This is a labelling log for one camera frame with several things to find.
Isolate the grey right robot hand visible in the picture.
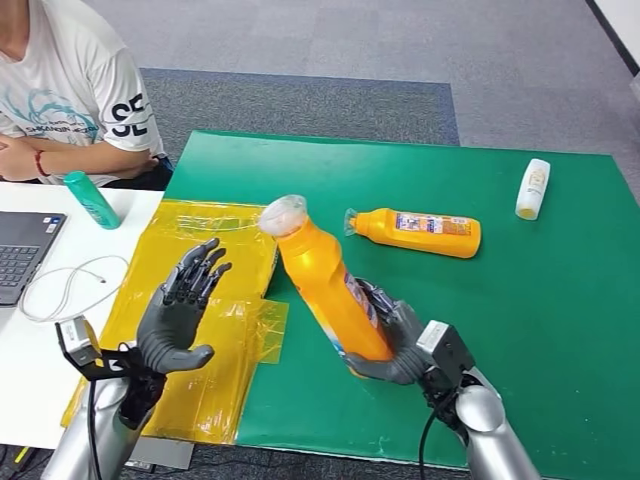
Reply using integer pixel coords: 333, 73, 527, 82
345, 278, 436, 387

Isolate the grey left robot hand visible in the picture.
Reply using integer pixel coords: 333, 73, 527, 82
136, 237, 233, 378

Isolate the person's left hand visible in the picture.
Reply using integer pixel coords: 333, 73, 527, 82
0, 134, 40, 181

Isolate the teal bottle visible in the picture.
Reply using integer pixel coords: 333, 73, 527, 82
63, 170, 122, 231

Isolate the orange bottle with white cap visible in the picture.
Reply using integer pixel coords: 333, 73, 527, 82
257, 194, 397, 380

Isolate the orange bottle with clear cap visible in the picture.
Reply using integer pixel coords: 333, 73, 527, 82
343, 207, 482, 260

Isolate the small white bottle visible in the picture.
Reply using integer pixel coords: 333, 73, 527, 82
515, 158, 552, 221

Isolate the dark grey laptop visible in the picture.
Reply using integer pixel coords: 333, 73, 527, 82
0, 211, 68, 308

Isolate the person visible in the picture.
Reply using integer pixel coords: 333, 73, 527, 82
0, 0, 174, 192

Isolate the grey metal plate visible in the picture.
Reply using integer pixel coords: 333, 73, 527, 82
125, 435, 195, 472

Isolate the green table mat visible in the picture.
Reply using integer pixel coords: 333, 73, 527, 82
164, 130, 640, 480

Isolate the dark grey floor rug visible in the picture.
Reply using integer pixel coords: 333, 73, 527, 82
140, 67, 461, 167

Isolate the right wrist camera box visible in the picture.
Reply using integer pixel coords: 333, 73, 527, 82
416, 320, 476, 392

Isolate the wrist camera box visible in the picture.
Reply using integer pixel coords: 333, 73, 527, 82
416, 320, 476, 392
54, 315, 106, 382

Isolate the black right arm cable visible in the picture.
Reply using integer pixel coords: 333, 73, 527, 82
419, 397, 451, 480

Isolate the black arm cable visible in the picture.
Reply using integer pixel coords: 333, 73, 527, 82
419, 397, 451, 480
85, 380, 103, 480

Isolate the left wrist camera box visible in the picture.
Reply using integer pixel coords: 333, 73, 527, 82
54, 315, 106, 382

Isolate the white cable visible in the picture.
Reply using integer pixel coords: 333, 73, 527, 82
19, 254, 130, 325

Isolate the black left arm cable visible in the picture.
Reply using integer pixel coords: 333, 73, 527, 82
85, 380, 103, 480

